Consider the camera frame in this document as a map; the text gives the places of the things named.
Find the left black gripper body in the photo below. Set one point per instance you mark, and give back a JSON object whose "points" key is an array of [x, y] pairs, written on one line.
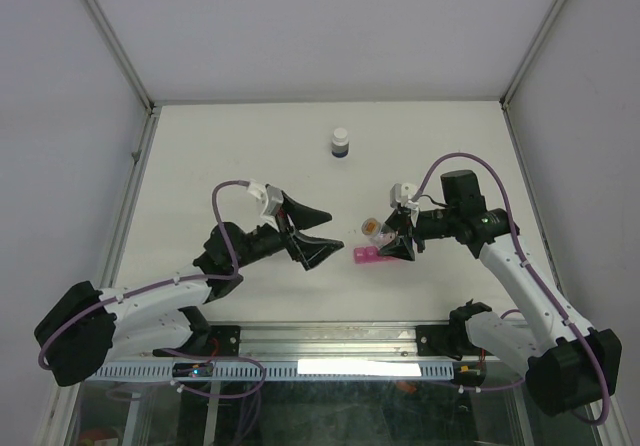
{"points": [[265, 241]]}

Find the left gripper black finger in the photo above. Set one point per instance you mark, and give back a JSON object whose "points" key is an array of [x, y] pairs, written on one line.
{"points": [[309, 251], [296, 216]]}

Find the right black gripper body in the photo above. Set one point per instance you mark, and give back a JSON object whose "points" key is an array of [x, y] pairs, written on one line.
{"points": [[433, 224]]}

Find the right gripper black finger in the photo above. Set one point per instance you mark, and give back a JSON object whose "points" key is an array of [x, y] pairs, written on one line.
{"points": [[401, 248], [402, 220]]}

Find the clear pill bottle orange cap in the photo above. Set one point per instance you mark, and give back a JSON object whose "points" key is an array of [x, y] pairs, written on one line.
{"points": [[378, 233]]}

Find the pink pill organizer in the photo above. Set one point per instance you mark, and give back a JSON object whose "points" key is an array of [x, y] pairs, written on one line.
{"points": [[370, 255]]}

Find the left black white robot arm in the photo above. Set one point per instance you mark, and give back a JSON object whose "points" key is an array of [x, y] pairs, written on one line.
{"points": [[212, 276]]}

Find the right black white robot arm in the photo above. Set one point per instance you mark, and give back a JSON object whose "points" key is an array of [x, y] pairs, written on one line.
{"points": [[565, 362]]}

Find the white capped blue bottle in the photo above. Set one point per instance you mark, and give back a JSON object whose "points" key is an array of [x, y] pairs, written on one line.
{"points": [[340, 143]]}

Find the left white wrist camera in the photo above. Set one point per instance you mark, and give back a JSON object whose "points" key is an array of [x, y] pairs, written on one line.
{"points": [[269, 200]]}

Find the aluminium mounting rail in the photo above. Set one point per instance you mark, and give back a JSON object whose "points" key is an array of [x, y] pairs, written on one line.
{"points": [[330, 338]]}

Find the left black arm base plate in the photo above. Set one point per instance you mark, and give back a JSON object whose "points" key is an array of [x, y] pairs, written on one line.
{"points": [[212, 341]]}

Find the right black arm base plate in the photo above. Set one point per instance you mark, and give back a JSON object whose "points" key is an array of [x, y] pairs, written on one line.
{"points": [[442, 340]]}

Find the grey slotted cable duct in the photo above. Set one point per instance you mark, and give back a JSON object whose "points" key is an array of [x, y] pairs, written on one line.
{"points": [[157, 371]]}

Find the right aluminium frame post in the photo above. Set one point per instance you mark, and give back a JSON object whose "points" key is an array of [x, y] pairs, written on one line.
{"points": [[536, 44]]}

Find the aluminium frame post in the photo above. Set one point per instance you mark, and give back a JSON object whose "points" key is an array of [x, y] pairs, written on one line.
{"points": [[536, 44], [115, 47]]}

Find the left aluminium frame post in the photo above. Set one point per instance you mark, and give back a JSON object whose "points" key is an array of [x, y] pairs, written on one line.
{"points": [[115, 47]]}

